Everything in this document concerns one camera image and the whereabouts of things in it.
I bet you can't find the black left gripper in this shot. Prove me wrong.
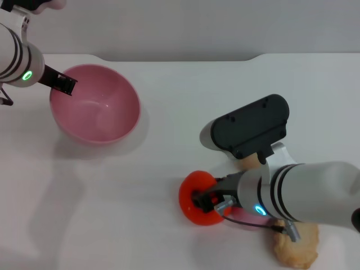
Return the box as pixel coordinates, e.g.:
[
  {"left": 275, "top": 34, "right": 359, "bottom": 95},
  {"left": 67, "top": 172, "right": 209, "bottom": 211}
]
[{"left": 37, "top": 65, "right": 78, "bottom": 97}]

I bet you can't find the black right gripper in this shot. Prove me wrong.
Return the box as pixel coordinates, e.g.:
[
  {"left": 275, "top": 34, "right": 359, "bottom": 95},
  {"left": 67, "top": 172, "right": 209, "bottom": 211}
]
[{"left": 192, "top": 172, "right": 243, "bottom": 213}]

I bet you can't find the orange toy fruit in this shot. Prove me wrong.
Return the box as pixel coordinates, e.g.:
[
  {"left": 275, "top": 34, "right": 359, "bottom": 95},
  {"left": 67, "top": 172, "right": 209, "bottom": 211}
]
[{"left": 178, "top": 169, "right": 226, "bottom": 227}]

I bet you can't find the pink plastic bowl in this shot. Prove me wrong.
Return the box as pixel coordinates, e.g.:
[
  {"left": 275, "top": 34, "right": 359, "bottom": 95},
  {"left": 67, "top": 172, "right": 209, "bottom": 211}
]
[{"left": 49, "top": 64, "right": 141, "bottom": 146}]

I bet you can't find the pink toy peach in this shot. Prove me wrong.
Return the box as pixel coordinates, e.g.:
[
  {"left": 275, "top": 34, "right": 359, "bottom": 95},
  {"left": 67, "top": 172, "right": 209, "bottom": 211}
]
[{"left": 229, "top": 207, "right": 273, "bottom": 232}]

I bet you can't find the beige toy potato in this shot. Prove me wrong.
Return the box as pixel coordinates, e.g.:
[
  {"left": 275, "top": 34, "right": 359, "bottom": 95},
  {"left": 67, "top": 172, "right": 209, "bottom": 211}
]
[{"left": 234, "top": 152, "right": 261, "bottom": 171}]

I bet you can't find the golden fried pastry toy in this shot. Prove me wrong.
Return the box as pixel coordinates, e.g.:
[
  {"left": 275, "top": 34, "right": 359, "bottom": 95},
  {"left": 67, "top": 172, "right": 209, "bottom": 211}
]
[{"left": 271, "top": 218, "right": 320, "bottom": 269}]

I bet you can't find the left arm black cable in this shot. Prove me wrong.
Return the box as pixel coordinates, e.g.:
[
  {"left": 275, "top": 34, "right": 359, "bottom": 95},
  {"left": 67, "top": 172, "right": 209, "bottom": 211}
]
[{"left": 0, "top": 84, "right": 15, "bottom": 106}]

